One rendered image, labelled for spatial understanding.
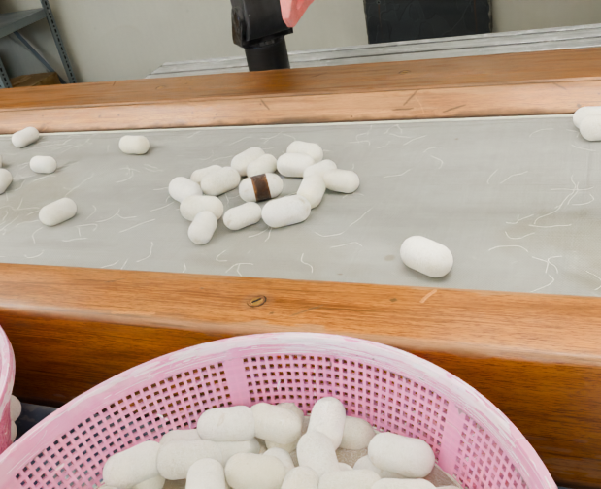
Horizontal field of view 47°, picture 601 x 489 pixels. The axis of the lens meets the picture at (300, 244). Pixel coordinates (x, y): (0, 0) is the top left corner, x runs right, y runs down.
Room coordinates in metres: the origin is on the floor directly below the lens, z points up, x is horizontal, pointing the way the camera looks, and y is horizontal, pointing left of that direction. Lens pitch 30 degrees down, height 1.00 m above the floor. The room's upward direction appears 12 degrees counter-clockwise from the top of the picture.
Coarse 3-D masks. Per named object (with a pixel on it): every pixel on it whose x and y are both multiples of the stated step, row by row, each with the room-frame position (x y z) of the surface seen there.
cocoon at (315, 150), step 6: (294, 144) 0.58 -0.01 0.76; (300, 144) 0.58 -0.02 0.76; (306, 144) 0.58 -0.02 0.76; (312, 144) 0.57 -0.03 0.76; (288, 150) 0.58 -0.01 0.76; (294, 150) 0.58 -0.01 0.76; (300, 150) 0.57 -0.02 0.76; (306, 150) 0.57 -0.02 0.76; (312, 150) 0.57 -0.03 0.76; (318, 150) 0.57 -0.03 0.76; (312, 156) 0.56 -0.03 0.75; (318, 156) 0.57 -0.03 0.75
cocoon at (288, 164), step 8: (280, 160) 0.56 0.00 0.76; (288, 160) 0.55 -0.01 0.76; (296, 160) 0.55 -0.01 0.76; (304, 160) 0.55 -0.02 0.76; (312, 160) 0.55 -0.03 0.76; (280, 168) 0.56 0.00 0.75; (288, 168) 0.55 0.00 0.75; (296, 168) 0.55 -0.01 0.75; (304, 168) 0.55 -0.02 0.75; (288, 176) 0.56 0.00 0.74; (296, 176) 0.55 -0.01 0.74
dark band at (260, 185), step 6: (264, 174) 0.53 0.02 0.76; (252, 180) 0.52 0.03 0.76; (258, 180) 0.52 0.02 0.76; (264, 180) 0.52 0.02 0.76; (252, 186) 0.52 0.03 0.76; (258, 186) 0.52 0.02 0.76; (264, 186) 0.52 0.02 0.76; (258, 192) 0.52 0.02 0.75; (264, 192) 0.52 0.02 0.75; (258, 198) 0.52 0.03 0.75; (264, 198) 0.52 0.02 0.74; (270, 198) 0.52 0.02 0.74
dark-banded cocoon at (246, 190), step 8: (272, 176) 0.53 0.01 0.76; (240, 184) 0.53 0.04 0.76; (248, 184) 0.52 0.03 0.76; (272, 184) 0.52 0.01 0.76; (280, 184) 0.52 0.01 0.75; (240, 192) 0.52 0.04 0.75; (248, 192) 0.52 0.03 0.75; (272, 192) 0.52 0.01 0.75; (280, 192) 0.52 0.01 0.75; (248, 200) 0.52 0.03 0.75
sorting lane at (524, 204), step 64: (192, 128) 0.73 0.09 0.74; (256, 128) 0.70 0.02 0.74; (320, 128) 0.66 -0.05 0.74; (384, 128) 0.62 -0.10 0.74; (448, 128) 0.59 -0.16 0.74; (512, 128) 0.56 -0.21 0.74; (576, 128) 0.54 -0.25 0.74; (64, 192) 0.63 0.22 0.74; (128, 192) 0.60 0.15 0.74; (384, 192) 0.49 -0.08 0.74; (448, 192) 0.47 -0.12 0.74; (512, 192) 0.45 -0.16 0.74; (576, 192) 0.43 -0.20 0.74; (0, 256) 0.52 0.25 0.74; (64, 256) 0.50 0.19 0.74; (128, 256) 0.48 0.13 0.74; (192, 256) 0.46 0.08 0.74; (256, 256) 0.44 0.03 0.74; (320, 256) 0.42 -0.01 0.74; (384, 256) 0.40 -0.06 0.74; (512, 256) 0.37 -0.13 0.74; (576, 256) 0.35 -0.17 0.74
